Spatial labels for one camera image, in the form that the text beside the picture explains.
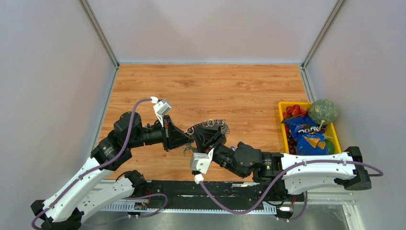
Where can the green melon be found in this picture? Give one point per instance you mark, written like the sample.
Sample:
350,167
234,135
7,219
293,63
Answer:
323,112

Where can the green lime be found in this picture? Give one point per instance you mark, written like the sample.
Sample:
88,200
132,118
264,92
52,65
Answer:
330,147

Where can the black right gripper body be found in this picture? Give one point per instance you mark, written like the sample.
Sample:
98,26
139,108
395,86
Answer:
215,142

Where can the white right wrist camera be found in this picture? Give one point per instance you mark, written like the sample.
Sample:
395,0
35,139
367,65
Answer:
199,165

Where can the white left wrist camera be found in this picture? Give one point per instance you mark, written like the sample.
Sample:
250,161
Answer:
161,107

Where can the red strawberries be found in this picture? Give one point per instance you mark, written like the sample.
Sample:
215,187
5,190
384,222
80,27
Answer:
294,111

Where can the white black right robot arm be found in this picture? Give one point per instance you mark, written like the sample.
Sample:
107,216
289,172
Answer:
290,174

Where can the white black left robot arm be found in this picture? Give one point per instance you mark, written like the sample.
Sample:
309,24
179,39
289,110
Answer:
74,204

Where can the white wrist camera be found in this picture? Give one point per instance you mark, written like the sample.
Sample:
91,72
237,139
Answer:
161,107
199,165

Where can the yellow plastic bin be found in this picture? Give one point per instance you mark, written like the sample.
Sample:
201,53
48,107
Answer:
330,131

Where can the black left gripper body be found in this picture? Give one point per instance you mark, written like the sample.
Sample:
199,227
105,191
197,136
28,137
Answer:
168,138

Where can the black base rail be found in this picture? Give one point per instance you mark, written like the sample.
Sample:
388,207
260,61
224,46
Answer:
187,195

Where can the blue chips bag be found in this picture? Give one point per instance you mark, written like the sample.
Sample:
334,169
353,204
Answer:
309,139

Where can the dark grapes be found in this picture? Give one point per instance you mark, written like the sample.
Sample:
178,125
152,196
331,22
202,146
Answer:
292,143

